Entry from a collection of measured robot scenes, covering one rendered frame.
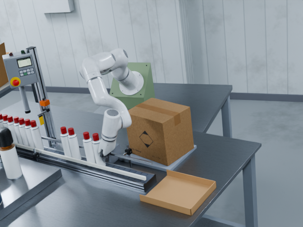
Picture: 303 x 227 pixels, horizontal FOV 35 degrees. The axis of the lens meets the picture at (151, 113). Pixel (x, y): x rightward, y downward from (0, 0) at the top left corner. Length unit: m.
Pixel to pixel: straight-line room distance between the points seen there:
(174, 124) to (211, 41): 2.86
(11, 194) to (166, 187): 0.83
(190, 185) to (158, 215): 0.28
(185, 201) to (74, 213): 0.56
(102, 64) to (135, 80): 0.75
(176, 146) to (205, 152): 0.21
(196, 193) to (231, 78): 3.16
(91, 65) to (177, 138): 0.62
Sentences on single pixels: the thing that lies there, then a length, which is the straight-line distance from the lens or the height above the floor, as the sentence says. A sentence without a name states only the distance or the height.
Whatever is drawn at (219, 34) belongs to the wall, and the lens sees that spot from 5.37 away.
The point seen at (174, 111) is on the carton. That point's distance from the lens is 2.70.
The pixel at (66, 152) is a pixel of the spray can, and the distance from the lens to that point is 2.85.
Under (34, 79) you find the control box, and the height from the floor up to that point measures 1.31.
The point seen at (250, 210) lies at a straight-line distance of 3.09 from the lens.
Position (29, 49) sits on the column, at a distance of 2.95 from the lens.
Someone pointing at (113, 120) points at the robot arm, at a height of 1.21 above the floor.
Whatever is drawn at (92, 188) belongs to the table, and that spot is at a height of 0.83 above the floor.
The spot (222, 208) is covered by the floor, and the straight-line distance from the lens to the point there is 3.78.
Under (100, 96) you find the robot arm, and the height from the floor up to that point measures 1.30.
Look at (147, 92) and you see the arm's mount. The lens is 3.49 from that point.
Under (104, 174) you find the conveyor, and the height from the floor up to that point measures 0.87.
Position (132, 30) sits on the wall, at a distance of 5.72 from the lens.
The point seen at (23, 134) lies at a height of 0.99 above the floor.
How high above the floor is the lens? 2.23
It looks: 24 degrees down
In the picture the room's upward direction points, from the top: 8 degrees counter-clockwise
